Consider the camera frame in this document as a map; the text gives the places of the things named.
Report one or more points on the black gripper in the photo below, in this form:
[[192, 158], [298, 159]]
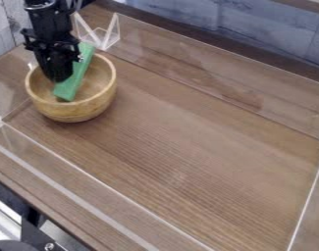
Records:
[[49, 38]]

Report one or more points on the green rectangular block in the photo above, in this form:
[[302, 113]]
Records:
[[65, 89]]

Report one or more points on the wooden bowl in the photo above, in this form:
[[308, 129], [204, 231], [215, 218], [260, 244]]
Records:
[[93, 97]]

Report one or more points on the clear acrylic front wall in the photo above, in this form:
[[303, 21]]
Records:
[[105, 219]]

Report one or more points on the clear acrylic wall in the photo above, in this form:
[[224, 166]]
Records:
[[105, 219], [282, 96]]

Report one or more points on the black metal table bracket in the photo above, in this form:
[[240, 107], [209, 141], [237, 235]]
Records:
[[37, 238]]

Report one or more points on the clear acrylic back wall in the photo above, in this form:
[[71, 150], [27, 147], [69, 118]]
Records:
[[282, 96]]

